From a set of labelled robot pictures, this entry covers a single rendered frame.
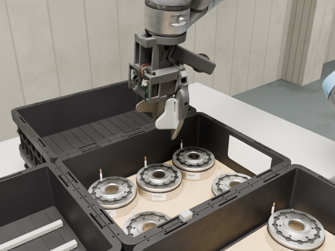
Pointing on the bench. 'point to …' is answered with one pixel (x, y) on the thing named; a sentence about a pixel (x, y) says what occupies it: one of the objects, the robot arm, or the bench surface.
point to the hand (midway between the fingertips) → (167, 125)
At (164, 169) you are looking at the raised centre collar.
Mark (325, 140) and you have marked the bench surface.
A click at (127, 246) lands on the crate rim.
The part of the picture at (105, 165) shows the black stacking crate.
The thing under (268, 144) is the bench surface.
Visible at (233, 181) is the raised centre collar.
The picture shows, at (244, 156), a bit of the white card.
